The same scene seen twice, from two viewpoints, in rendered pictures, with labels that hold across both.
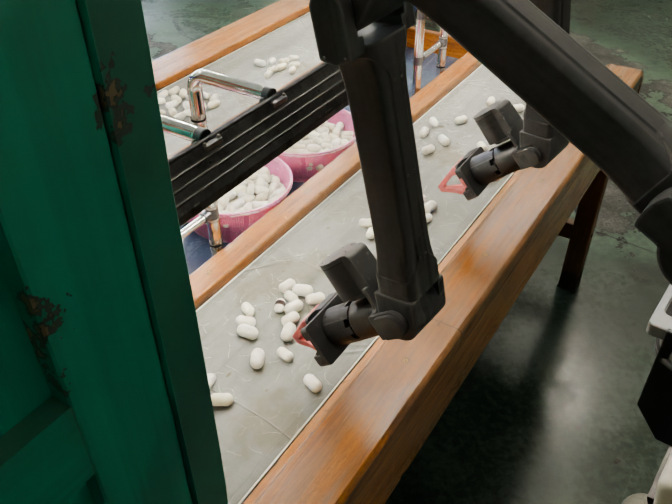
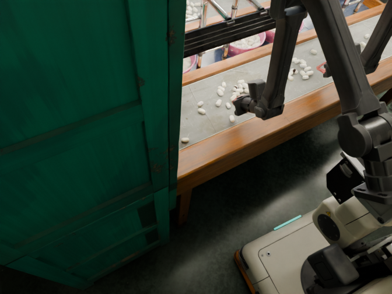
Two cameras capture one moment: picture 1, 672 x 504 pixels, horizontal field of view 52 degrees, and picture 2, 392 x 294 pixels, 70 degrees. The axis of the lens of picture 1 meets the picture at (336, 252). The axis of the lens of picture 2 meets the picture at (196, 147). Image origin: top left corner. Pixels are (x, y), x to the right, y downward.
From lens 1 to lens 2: 0.19 m
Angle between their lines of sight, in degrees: 24
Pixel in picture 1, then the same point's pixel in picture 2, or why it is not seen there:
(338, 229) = not seen: hidden behind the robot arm
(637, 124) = (355, 86)
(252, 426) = (207, 123)
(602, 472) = (327, 193)
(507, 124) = not seen: hidden behind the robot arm
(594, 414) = not seen: hidden behind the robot
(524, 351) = (326, 140)
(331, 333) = (242, 106)
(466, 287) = (303, 109)
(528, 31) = (337, 37)
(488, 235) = (324, 94)
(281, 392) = (221, 117)
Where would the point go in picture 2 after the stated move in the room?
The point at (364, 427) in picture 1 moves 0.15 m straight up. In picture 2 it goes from (240, 140) to (248, 118)
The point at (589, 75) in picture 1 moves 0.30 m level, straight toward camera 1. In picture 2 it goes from (349, 62) to (256, 134)
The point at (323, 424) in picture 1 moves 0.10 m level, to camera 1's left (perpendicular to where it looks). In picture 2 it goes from (228, 133) to (206, 123)
